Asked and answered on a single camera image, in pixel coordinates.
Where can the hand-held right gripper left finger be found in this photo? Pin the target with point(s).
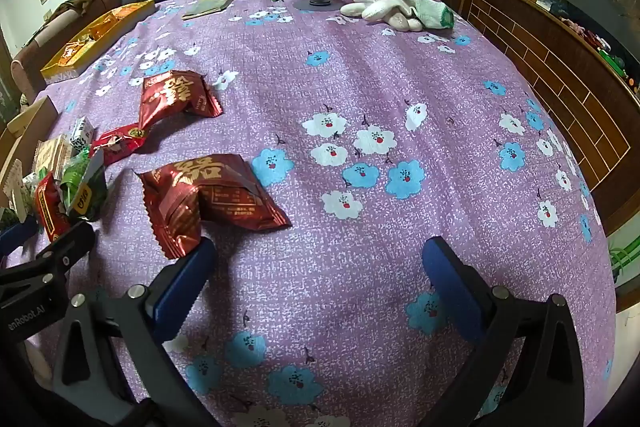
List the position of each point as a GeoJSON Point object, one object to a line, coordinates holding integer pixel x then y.
{"type": "Point", "coordinates": [182, 284]}

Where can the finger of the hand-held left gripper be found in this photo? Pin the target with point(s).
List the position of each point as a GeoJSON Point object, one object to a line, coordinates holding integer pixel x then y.
{"type": "Point", "coordinates": [17, 238]}
{"type": "Point", "coordinates": [75, 241]}

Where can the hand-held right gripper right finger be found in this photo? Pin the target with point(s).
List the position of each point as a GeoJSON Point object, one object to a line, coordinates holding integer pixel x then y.
{"type": "Point", "coordinates": [447, 284]}

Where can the bright green snack packet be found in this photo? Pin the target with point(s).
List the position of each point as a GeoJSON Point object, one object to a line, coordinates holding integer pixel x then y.
{"type": "Point", "coordinates": [75, 169]}

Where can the large dark red snack packet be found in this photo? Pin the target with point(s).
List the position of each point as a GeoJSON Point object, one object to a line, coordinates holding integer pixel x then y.
{"type": "Point", "coordinates": [210, 202]}

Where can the cardboard box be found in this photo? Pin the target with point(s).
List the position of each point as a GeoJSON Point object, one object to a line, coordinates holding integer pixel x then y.
{"type": "Point", "coordinates": [27, 119]}

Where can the dark green yellow-label packet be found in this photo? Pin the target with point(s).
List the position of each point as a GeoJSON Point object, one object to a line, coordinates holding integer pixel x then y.
{"type": "Point", "coordinates": [89, 199]}

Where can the white green snack packet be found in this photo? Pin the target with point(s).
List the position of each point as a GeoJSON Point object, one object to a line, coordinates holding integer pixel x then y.
{"type": "Point", "coordinates": [20, 192]}

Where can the beige printed snack packet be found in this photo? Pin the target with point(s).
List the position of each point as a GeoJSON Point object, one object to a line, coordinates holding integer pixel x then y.
{"type": "Point", "coordinates": [52, 154]}

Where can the small white green packet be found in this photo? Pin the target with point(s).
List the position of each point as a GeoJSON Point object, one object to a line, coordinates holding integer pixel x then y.
{"type": "Point", "coordinates": [80, 134]}

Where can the small red candy packet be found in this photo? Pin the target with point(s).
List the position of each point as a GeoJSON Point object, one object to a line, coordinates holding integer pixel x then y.
{"type": "Point", "coordinates": [120, 139]}

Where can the purple floral tablecloth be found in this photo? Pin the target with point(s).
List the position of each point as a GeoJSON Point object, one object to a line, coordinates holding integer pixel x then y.
{"type": "Point", "coordinates": [380, 177]}

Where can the yellow snack box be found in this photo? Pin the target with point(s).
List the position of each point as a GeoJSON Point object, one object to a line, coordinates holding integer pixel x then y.
{"type": "Point", "coordinates": [60, 68]}

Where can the brown armchair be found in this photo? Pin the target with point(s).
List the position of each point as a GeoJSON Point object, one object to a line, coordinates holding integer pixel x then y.
{"type": "Point", "coordinates": [35, 52]}

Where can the pile of orange snack packets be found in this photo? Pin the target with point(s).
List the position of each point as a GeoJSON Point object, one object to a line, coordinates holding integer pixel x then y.
{"type": "Point", "coordinates": [92, 34]}

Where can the wooden cabinet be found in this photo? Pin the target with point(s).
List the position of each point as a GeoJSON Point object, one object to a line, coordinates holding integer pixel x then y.
{"type": "Point", "coordinates": [550, 72]}

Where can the white glove green cuff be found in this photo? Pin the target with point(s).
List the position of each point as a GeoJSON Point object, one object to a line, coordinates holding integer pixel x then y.
{"type": "Point", "coordinates": [432, 13]}

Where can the green booklet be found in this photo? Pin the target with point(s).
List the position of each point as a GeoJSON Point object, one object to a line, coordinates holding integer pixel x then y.
{"type": "Point", "coordinates": [210, 4]}

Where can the white work glove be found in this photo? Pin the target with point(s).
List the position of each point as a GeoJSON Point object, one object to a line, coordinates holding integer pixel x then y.
{"type": "Point", "coordinates": [380, 9]}

